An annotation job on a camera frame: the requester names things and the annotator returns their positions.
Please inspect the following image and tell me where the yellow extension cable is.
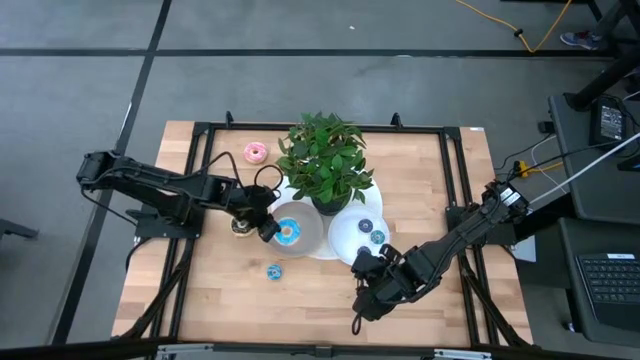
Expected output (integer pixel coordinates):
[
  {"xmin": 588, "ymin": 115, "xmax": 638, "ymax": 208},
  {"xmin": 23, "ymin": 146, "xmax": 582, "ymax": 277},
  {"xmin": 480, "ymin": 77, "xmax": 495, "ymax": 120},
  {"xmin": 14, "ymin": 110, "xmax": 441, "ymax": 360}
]
[{"xmin": 453, "ymin": 0, "xmax": 574, "ymax": 54}]

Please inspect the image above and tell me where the white round plate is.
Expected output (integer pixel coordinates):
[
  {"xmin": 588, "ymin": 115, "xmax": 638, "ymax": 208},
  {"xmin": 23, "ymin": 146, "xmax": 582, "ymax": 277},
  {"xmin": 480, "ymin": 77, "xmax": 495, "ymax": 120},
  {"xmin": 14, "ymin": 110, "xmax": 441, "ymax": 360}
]
[{"xmin": 327, "ymin": 205, "xmax": 391, "ymax": 268}]

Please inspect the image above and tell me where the dark grey chair leg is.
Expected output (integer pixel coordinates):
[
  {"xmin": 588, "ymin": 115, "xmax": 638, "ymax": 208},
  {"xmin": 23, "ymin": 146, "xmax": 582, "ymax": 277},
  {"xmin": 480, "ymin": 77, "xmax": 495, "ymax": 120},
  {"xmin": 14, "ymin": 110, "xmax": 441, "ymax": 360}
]
[{"xmin": 0, "ymin": 217, "xmax": 40, "ymax": 242}]

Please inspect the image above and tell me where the tan round plate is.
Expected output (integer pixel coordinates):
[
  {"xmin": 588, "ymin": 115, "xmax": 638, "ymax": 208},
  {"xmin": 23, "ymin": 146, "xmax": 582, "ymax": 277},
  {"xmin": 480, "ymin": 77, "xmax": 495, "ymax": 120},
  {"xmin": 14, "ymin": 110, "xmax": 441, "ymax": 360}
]
[{"xmin": 265, "ymin": 201, "xmax": 325, "ymax": 260}]

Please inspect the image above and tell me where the dark grey side desk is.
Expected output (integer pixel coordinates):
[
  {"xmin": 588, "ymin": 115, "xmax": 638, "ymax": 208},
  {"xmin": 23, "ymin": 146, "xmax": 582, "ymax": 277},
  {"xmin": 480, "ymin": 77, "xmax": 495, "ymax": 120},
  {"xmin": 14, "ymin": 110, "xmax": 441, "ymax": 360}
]
[
  {"xmin": 547, "ymin": 92, "xmax": 640, "ymax": 226},
  {"xmin": 559, "ymin": 217, "xmax": 640, "ymax": 349}
]

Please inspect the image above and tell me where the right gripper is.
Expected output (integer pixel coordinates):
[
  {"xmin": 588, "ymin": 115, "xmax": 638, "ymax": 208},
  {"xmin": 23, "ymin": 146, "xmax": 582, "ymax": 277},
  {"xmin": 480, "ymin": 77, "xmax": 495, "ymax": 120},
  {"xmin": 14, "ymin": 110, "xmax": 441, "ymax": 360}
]
[{"xmin": 352, "ymin": 243, "xmax": 419, "ymax": 321}]

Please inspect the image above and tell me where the large blue frosted donut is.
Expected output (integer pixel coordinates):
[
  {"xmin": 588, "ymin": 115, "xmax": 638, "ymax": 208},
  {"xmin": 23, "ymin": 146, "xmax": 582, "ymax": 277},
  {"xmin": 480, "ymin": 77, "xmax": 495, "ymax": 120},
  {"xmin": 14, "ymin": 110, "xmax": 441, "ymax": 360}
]
[{"xmin": 273, "ymin": 218, "xmax": 303, "ymax": 247}]

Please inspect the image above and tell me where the black power adapter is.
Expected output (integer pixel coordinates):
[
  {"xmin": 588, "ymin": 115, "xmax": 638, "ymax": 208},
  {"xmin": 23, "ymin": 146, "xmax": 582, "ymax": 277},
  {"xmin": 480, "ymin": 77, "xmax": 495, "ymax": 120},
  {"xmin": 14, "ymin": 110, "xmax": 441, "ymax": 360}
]
[{"xmin": 588, "ymin": 96, "xmax": 627, "ymax": 150}]

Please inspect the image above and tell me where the person's shoe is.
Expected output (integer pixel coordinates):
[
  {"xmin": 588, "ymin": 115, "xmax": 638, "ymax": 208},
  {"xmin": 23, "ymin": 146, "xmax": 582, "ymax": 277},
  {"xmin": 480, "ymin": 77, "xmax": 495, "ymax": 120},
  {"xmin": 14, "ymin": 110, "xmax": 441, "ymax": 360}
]
[{"xmin": 559, "ymin": 30, "xmax": 602, "ymax": 51}]

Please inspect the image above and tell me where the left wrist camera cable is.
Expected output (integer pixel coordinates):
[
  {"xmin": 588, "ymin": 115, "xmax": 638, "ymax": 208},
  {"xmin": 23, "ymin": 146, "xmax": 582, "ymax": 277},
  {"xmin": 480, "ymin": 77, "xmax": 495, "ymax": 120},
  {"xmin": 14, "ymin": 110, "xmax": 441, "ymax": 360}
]
[{"xmin": 199, "ymin": 151, "xmax": 286, "ymax": 195}]

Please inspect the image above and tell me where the black keyboard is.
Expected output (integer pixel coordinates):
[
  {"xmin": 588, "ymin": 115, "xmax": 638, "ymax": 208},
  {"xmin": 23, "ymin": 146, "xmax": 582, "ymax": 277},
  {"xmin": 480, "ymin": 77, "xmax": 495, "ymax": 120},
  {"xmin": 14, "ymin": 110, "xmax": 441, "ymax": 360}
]
[{"xmin": 574, "ymin": 252, "xmax": 640, "ymax": 332}]

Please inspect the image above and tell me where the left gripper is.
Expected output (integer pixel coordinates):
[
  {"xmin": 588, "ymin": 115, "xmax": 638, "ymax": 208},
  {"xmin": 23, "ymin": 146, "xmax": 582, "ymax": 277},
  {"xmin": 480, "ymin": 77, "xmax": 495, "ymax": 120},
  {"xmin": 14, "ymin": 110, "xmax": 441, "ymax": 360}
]
[{"xmin": 228, "ymin": 180, "xmax": 282, "ymax": 245}]

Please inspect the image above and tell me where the black aluminium table frame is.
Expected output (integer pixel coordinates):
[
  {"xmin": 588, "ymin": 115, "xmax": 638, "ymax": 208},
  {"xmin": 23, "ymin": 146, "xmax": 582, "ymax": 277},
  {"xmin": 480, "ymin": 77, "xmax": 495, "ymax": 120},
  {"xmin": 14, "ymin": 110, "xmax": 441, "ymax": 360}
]
[{"xmin": 0, "ymin": 110, "xmax": 640, "ymax": 360}]

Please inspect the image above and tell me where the yellow cable connector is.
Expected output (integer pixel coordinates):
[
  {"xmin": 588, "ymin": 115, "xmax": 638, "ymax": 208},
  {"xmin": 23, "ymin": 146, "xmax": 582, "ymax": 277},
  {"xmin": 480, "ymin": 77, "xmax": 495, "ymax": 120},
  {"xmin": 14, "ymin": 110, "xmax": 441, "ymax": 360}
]
[{"xmin": 514, "ymin": 159, "xmax": 565, "ymax": 177}]

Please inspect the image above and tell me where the green potted plant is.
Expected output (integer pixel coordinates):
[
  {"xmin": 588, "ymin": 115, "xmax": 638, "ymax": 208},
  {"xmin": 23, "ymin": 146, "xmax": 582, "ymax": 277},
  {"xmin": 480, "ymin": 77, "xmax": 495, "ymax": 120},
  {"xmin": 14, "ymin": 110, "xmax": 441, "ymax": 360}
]
[{"xmin": 274, "ymin": 110, "xmax": 375, "ymax": 217}]

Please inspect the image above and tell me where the black desk leg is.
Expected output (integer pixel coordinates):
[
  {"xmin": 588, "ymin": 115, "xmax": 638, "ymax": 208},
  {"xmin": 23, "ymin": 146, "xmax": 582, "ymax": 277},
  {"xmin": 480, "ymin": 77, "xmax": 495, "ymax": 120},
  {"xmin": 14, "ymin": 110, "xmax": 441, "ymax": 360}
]
[{"xmin": 566, "ymin": 0, "xmax": 640, "ymax": 112}]

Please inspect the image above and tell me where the white cable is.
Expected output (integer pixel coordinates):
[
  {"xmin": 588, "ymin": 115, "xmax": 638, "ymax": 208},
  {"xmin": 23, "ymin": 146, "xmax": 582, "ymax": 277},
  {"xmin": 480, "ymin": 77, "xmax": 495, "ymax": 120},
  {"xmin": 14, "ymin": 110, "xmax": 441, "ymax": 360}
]
[{"xmin": 528, "ymin": 132, "xmax": 640, "ymax": 207}]

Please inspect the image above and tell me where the person's leg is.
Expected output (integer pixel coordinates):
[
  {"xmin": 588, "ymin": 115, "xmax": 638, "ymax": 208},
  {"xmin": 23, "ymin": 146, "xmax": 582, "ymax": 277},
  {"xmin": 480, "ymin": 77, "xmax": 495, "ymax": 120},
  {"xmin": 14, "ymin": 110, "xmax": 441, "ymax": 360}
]
[{"xmin": 592, "ymin": 0, "xmax": 632, "ymax": 39}]

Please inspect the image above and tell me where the large pink frosted donut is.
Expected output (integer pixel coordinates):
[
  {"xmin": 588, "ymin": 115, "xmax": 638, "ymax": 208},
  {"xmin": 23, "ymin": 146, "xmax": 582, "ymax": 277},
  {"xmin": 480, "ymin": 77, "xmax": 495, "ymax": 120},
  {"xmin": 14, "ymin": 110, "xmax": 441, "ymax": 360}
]
[{"xmin": 243, "ymin": 141, "xmax": 269, "ymax": 166}]

